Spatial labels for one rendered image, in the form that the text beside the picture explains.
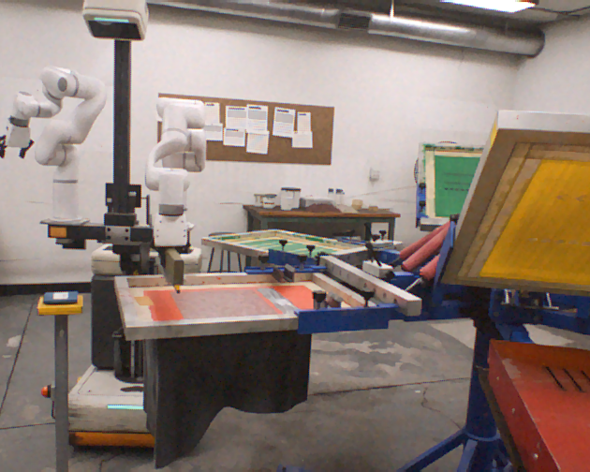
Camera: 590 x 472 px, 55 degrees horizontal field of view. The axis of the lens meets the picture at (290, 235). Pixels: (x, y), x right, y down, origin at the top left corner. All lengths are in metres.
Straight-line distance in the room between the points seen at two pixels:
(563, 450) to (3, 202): 5.21
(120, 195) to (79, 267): 3.33
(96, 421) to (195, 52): 3.80
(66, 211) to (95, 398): 0.93
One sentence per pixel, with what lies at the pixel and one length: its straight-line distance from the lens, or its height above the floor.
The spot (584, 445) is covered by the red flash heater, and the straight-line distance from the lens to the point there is 0.89.
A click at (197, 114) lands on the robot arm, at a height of 1.57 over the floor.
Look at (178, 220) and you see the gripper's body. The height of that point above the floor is 1.24.
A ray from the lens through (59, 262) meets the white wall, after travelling 5.69.
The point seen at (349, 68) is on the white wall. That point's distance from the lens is 6.22.
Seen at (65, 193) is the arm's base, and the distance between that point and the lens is 2.41.
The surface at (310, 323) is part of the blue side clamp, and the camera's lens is 1.67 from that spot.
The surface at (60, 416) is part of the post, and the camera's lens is 2.07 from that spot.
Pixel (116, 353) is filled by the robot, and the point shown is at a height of 0.41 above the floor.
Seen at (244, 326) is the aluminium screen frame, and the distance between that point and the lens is 1.61.
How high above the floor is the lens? 1.48
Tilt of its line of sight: 9 degrees down
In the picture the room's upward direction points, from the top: 3 degrees clockwise
